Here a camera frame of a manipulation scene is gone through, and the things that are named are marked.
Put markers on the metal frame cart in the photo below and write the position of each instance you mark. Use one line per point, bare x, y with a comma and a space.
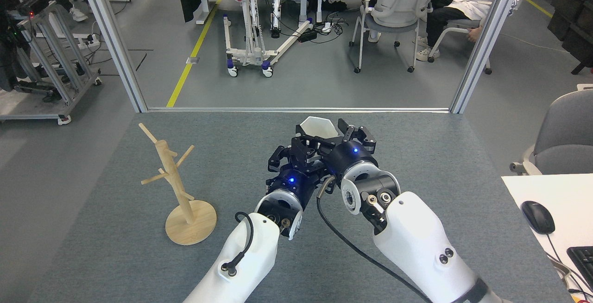
51, 62

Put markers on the grey padded chair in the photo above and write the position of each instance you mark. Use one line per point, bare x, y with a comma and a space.
567, 131

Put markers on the black keyboard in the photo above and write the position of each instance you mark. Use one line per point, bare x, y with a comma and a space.
583, 263

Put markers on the person leaning on chair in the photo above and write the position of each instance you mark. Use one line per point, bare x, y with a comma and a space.
472, 2

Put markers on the black power strip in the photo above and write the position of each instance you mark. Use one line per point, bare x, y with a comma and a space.
307, 36

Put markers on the white desk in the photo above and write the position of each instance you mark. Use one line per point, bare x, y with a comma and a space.
565, 192

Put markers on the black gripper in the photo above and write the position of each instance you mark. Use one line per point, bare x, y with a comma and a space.
296, 185
350, 157

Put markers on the silver aluminium post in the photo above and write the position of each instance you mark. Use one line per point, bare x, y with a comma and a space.
486, 43
111, 39

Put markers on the white power strip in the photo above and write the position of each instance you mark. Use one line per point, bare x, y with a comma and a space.
326, 28

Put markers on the grey mesh office chair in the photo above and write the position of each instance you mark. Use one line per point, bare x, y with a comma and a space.
398, 11

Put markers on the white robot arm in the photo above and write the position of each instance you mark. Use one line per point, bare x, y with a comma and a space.
245, 266
417, 243

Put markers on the silver table edge rail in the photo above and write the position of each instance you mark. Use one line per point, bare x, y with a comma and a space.
231, 110

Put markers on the wooden cup rack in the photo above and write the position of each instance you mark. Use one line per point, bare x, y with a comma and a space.
192, 224

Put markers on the white frame chair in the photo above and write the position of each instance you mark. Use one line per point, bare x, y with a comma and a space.
458, 25

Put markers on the black computer mouse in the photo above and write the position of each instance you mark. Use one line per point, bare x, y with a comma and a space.
537, 217

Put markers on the white faceted cup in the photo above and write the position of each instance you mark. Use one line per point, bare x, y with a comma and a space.
319, 127

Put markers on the black stacked crates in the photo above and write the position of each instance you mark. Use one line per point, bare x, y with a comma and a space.
572, 15

